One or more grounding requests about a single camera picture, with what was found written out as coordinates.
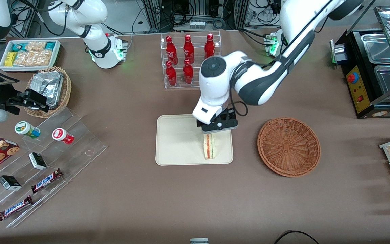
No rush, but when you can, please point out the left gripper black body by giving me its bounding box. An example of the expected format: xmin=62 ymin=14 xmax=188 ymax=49
xmin=211 ymin=107 xmax=238 ymax=125

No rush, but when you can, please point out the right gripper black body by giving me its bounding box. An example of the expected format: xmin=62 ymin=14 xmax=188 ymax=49
xmin=0 ymin=82 xmax=25 ymax=110

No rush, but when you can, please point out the triangle sandwich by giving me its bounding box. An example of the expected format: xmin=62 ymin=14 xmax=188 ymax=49
xmin=203 ymin=132 xmax=217 ymax=160

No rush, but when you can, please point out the tan wicker basket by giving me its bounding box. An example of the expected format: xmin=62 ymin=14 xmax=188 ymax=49
xmin=23 ymin=66 xmax=72 ymax=119

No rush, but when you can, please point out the cream rectangular tray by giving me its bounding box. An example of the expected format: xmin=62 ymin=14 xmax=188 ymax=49
xmin=155 ymin=114 xmax=234 ymax=166

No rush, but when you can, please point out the brown round wicker basket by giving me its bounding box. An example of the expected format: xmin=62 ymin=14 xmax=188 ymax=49
xmin=257 ymin=117 xmax=321 ymax=178

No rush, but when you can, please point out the silver foil package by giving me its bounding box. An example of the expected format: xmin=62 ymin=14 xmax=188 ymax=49
xmin=30 ymin=71 xmax=64 ymax=86
xmin=38 ymin=81 xmax=63 ymax=109

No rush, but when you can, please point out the green lidded cup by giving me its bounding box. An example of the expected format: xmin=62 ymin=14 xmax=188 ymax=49
xmin=15 ymin=121 xmax=41 ymax=139

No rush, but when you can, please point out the white plastic snack bin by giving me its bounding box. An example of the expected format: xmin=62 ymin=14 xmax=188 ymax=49
xmin=0 ymin=39 xmax=61 ymax=73

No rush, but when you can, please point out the clear bag of crackers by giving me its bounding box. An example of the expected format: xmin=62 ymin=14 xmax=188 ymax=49
xmin=26 ymin=41 xmax=47 ymax=53
xmin=13 ymin=50 xmax=52 ymax=67

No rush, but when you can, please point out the yellow snack pack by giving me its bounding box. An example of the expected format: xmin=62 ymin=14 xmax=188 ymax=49
xmin=5 ymin=52 xmax=18 ymax=67

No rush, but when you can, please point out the red lidded cup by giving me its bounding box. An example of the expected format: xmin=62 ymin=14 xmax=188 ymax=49
xmin=52 ymin=128 xmax=75 ymax=145

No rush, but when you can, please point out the clear acrylic bottle rack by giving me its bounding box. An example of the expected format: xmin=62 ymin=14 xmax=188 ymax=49
xmin=160 ymin=30 xmax=222 ymax=89

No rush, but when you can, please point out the red drink bottle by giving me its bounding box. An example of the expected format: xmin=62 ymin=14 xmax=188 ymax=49
xmin=166 ymin=36 xmax=178 ymax=65
xmin=166 ymin=61 xmax=178 ymax=86
xmin=183 ymin=34 xmax=195 ymax=64
xmin=204 ymin=33 xmax=215 ymax=59
xmin=183 ymin=59 xmax=194 ymax=85

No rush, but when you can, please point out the small black box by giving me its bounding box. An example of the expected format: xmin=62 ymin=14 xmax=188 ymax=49
xmin=28 ymin=152 xmax=48 ymax=171
xmin=0 ymin=175 xmax=22 ymax=191

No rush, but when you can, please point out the clear acrylic stepped display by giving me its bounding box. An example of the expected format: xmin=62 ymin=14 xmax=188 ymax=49
xmin=0 ymin=107 xmax=108 ymax=228

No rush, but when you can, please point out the Snickers chocolate bar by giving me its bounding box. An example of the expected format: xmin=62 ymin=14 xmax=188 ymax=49
xmin=0 ymin=195 xmax=34 ymax=222
xmin=31 ymin=168 xmax=64 ymax=194

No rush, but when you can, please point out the white power strip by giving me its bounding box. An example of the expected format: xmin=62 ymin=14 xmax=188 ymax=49
xmin=189 ymin=20 xmax=207 ymax=31

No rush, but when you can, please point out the black food warmer cabinet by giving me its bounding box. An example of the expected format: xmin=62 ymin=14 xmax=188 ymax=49
xmin=330 ymin=5 xmax=390 ymax=119

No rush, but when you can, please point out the left grey wrist camera box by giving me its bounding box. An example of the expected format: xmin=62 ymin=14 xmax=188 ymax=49
xmin=201 ymin=121 xmax=239 ymax=134

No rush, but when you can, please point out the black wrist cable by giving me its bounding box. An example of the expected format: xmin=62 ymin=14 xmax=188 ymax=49
xmin=229 ymin=63 xmax=248 ymax=118

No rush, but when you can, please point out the black cable loop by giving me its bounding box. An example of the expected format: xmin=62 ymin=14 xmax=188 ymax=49
xmin=274 ymin=230 xmax=319 ymax=244

